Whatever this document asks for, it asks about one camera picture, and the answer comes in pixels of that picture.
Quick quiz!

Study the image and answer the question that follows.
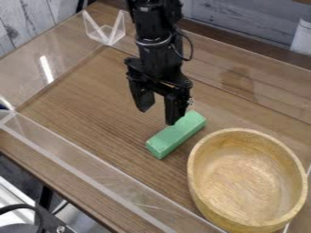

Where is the clear acrylic tray wall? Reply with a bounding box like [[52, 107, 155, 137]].
[[0, 8, 311, 233]]

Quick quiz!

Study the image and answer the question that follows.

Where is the black table leg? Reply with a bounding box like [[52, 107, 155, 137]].
[[39, 186, 53, 209]]

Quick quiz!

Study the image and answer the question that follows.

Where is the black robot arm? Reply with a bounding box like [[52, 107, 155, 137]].
[[124, 0, 193, 126]]

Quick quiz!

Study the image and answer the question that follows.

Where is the brown wooden bowl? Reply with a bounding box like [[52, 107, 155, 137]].
[[187, 128, 307, 233]]

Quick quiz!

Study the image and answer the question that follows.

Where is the green rectangular block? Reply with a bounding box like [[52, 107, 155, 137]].
[[145, 110, 207, 159]]

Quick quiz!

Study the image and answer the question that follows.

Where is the black cable loop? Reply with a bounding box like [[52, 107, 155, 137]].
[[0, 203, 47, 233]]

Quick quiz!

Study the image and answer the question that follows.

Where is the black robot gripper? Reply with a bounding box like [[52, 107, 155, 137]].
[[123, 42, 195, 127]]

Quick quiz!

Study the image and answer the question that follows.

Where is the white cylindrical container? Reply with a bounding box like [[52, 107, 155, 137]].
[[291, 17, 311, 56]]

